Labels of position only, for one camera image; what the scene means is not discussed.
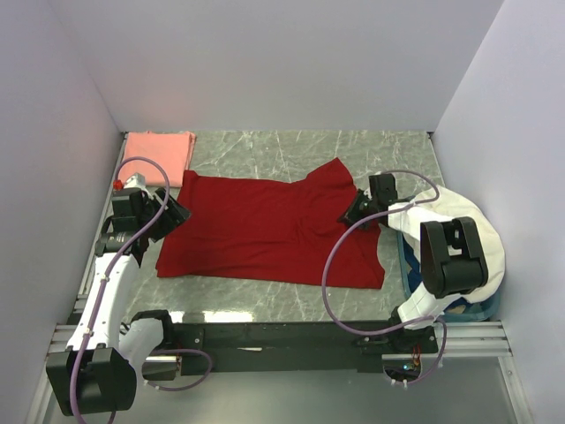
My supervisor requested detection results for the black base beam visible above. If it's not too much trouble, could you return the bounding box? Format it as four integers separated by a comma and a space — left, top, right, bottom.
152, 322, 439, 375

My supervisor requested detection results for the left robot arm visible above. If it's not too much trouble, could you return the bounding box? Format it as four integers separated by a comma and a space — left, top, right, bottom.
46, 187, 191, 420

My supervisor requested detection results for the white crumpled t shirt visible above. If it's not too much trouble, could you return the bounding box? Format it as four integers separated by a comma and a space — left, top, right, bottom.
388, 185, 505, 304

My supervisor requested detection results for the red t shirt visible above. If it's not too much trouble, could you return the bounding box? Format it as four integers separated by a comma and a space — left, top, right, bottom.
155, 159, 385, 290

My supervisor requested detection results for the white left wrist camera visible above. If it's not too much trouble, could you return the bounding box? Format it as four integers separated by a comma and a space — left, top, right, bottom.
113, 173, 146, 191

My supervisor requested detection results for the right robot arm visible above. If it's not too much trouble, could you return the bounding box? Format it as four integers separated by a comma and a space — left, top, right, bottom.
321, 170, 488, 352

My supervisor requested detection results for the blue t shirt in basket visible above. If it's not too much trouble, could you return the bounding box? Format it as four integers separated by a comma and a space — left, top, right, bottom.
404, 245, 470, 314

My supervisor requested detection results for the folded pink t shirt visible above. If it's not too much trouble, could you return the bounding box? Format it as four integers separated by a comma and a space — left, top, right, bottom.
118, 132, 197, 188

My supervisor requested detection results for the blue plastic basket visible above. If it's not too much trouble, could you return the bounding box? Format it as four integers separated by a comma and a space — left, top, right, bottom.
396, 232, 501, 322

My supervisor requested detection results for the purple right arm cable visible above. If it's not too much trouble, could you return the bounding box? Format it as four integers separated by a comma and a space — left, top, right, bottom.
320, 170, 448, 389

